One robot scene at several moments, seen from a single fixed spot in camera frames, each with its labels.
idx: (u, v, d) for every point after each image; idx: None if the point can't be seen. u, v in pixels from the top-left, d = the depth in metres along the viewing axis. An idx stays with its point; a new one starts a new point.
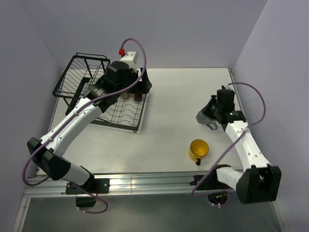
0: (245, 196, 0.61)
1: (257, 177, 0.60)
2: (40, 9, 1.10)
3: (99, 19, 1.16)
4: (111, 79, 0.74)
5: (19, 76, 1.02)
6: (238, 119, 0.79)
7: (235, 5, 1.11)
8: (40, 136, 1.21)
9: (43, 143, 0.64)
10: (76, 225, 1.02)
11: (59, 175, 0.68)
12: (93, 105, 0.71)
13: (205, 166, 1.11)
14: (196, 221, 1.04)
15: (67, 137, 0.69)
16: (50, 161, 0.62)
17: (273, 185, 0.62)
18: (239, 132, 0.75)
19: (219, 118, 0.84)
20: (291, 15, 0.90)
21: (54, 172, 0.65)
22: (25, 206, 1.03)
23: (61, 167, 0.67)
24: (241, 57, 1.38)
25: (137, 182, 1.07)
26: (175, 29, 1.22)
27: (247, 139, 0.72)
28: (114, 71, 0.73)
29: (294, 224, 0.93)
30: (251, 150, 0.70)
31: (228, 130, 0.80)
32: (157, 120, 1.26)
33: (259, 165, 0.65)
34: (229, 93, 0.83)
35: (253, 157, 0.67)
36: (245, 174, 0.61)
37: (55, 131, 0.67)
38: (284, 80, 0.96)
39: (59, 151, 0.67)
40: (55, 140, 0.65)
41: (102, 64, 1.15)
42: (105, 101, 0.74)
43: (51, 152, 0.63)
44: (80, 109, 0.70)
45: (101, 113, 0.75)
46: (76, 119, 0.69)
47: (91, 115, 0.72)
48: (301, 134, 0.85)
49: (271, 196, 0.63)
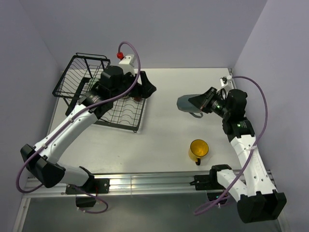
0: (246, 218, 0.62)
1: (262, 205, 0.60)
2: (40, 9, 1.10)
3: (99, 19, 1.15)
4: (105, 85, 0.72)
5: (19, 76, 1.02)
6: (246, 133, 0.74)
7: (235, 5, 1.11)
8: (40, 136, 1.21)
9: (36, 151, 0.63)
10: (76, 225, 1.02)
11: (53, 182, 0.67)
12: (88, 111, 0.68)
13: (205, 166, 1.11)
14: (196, 221, 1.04)
15: (62, 143, 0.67)
16: (43, 168, 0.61)
17: (276, 210, 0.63)
18: (246, 150, 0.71)
19: (226, 128, 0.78)
20: (292, 15, 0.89)
21: (47, 180, 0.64)
22: (25, 206, 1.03)
23: (55, 175, 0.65)
24: (241, 57, 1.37)
25: (137, 182, 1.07)
26: (175, 29, 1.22)
27: (255, 160, 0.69)
28: (108, 77, 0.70)
29: (294, 224, 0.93)
30: (259, 173, 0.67)
31: (233, 143, 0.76)
32: (157, 120, 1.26)
33: (265, 191, 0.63)
34: (240, 102, 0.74)
35: (259, 182, 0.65)
36: (251, 199, 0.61)
37: (49, 137, 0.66)
38: (284, 80, 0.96)
39: (53, 158, 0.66)
40: (49, 148, 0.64)
41: (102, 64, 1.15)
42: (101, 108, 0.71)
43: (45, 159, 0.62)
44: (76, 116, 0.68)
45: (97, 120, 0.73)
46: (70, 126, 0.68)
47: (87, 122, 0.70)
48: (302, 134, 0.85)
49: (271, 216, 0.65)
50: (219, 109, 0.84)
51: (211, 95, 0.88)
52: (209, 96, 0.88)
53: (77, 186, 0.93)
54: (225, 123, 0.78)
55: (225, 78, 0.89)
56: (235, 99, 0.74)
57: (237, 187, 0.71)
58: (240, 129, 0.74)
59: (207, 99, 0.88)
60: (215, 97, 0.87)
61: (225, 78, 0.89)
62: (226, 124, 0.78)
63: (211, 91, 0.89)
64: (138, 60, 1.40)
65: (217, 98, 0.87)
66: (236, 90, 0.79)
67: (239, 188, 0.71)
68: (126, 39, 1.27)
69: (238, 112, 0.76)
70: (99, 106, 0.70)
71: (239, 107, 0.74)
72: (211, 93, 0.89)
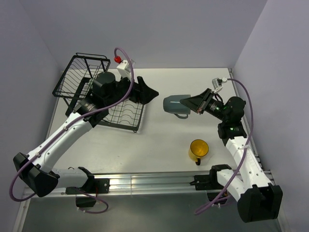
0: (246, 217, 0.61)
1: (259, 198, 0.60)
2: (39, 8, 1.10)
3: (99, 18, 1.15)
4: (98, 94, 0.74)
5: (19, 76, 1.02)
6: (239, 135, 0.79)
7: (235, 5, 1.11)
8: (40, 136, 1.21)
9: (29, 159, 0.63)
10: (76, 225, 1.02)
11: (47, 192, 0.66)
12: (83, 120, 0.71)
13: (205, 166, 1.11)
14: (196, 221, 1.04)
15: (55, 152, 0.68)
16: (37, 178, 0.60)
17: (275, 205, 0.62)
18: (240, 149, 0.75)
19: (220, 132, 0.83)
20: (292, 16, 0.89)
21: (40, 189, 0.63)
22: (25, 206, 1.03)
23: (48, 184, 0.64)
24: (241, 57, 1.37)
25: (137, 182, 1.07)
26: (175, 28, 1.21)
27: (248, 157, 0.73)
28: (99, 85, 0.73)
29: (294, 224, 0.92)
30: (253, 168, 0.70)
31: (229, 145, 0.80)
32: (157, 120, 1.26)
33: (260, 184, 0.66)
34: (238, 111, 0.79)
35: (254, 176, 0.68)
36: (247, 194, 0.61)
37: (43, 146, 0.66)
38: (285, 80, 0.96)
39: (47, 166, 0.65)
40: (42, 156, 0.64)
41: (102, 64, 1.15)
42: (95, 116, 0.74)
43: (38, 168, 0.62)
44: (70, 124, 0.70)
45: (91, 128, 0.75)
46: (64, 134, 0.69)
47: (81, 130, 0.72)
48: (302, 135, 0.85)
49: (272, 214, 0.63)
50: (217, 113, 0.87)
51: (209, 97, 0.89)
52: (205, 98, 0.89)
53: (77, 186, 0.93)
54: (220, 126, 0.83)
55: (220, 79, 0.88)
56: (233, 109, 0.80)
57: (237, 187, 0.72)
58: (233, 133, 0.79)
59: (205, 100, 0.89)
60: (212, 100, 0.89)
61: (221, 79, 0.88)
62: (220, 128, 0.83)
63: (207, 93, 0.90)
64: (138, 60, 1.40)
65: (214, 100, 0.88)
66: (236, 98, 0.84)
67: (239, 188, 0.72)
68: (126, 39, 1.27)
69: (234, 120, 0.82)
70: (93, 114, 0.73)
71: (236, 115, 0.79)
72: (208, 94, 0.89)
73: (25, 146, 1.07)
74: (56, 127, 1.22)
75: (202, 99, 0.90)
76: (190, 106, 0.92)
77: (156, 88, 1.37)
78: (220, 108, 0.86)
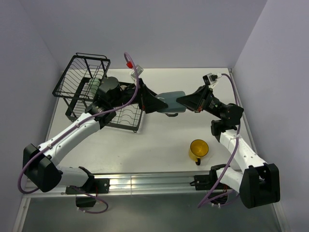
0: (249, 199, 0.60)
1: (257, 176, 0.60)
2: (39, 9, 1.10)
3: (99, 18, 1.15)
4: (105, 99, 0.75)
5: (19, 76, 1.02)
6: (230, 129, 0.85)
7: (235, 5, 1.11)
8: (40, 136, 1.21)
9: (41, 150, 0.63)
10: (76, 225, 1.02)
11: (50, 188, 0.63)
12: (94, 119, 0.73)
13: (205, 166, 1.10)
14: (196, 221, 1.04)
15: (65, 147, 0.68)
16: (47, 167, 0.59)
17: (274, 183, 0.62)
18: (232, 139, 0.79)
19: (213, 130, 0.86)
20: (292, 16, 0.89)
21: (46, 182, 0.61)
22: (25, 206, 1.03)
23: (54, 179, 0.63)
24: (241, 57, 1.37)
25: (137, 182, 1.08)
26: (175, 28, 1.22)
27: (241, 144, 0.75)
28: (105, 91, 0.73)
29: (294, 224, 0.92)
30: (247, 152, 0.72)
31: (222, 139, 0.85)
32: (157, 120, 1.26)
33: (256, 165, 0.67)
34: (235, 121, 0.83)
35: (249, 159, 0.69)
36: (245, 174, 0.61)
37: (55, 138, 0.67)
38: (284, 80, 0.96)
39: (55, 159, 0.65)
40: (54, 148, 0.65)
41: (102, 64, 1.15)
42: (104, 118, 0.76)
43: (49, 159, 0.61)
44: (82, 122, 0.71)
45: (99, 129, 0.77)
46: (76, 131, 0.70)
47: (91, 129, 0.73)
48: (301, 134, 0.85)
49: (274, 195, 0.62)
50: (214, 110, 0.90)
51: (207, 95, 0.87)
52: (204, 96, 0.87)
53: (77, 186, 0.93)
54: (214, 126, 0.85)
55: (215, 76, 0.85)
56: (230, 120, 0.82)
57: (237, 178, 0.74)
58: (226, 129, 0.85)
59: (203, 99, 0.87)
60: (210, 99, 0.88)
61: (216, 76, 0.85)
62: (214, 127, 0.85)
63: (205, 90, 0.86)
64: (138, 60, 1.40)
65: (213, 97, 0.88)
66: (235, 105, 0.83)
67: (239, 178, 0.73)
68: (126, 39, 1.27)
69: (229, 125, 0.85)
70: (103, 116, 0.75)
71: (233, 123, 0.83)
72: (206, 92, 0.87)
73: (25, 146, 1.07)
74: (56, 127, 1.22)
75: (200, 97, 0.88)
76: (188, 104, 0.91)
77: (156, 88, 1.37)
78: (218, 105, 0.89)
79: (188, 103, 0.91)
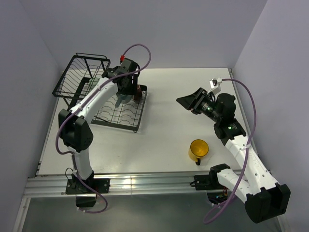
0: (256, 218, 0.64)
1: (268, 201, 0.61)
2: (39, 8, 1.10)
3: (99, 18, 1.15)
4: (125, 67, 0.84)
5: (19, 76, 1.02)
6: (238, 134, 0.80)
7: (235, 5, 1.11)
8: (40, 135, 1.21)
9: (73, 112, 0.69)
10: (76, 225, 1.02)
11: (85, 148, 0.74)
12: (112, 82, 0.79)
13: (205, 166, 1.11)
14: (197, 221, 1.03)
15: (93, 108, 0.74)
16: (83, 125, 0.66)
17: (283, 203, 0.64)
18: (242, 150, 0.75)
19: (219, 133, 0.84)
20: (291, 16, 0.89)
21: (81, 140, 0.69)
22: (25, 206, 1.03)
23: (87, 136, 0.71)
24: (241, 57, 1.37)
25: (137, 182, 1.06)
26: (175, 28, 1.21)
27: (251, 157, 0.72)
28: (129, 61, 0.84)
29: (295, 225, 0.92)
30: (258, 169, 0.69)
31: (229, 145, 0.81)
32: (157, 119, 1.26)
33: (268, 186, 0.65)
34: (231, 107, 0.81)
35: (260, 178, 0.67)
36: (257, 197, 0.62)
37: (83, 102, 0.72)
38: (284, 80, 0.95)
39: (87, 119, 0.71)
40: (85, 110, 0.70)
41: (102, 64, 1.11)
42: (120, 81, 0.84)
43: (83, 119, 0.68)
44: (103, 85, 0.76)
45: (115, 92, 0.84)
46: (99, 93, 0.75)
47: (110, 91, 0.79)
48: (302, 135, 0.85)
49: (280, 211, 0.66)
50: (208, 112, 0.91)
51: (201, 96, 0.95)
52: (198, 97, 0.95)
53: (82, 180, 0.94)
54: (217, 126, 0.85)
55: (216, 80, 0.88)
56: (225, 105, 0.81)
57: (241, 187, 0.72)
58: (233, 134, 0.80)
59: (196, 99, 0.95)
60: (205, 99, 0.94)
61: (216, 80, 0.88)
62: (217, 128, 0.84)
63: (200, 92, 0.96)
64: (139, 61, 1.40)
65: (207, 100, 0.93)
66: (225, 94, 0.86)
67: (243, 188, 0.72)
68: (127, 39, 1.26)
69: (234, 128, 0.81)
70: (119, 79, 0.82)
71: (228, 110, 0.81)
72: (200, 94, 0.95)
73: (25, 146, 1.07)
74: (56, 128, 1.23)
75: (194, 98, 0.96)
76: (184, 104, 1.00)
77: (156, 88, 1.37)
78: (211, 107, 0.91)
79: (186, 105, 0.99)
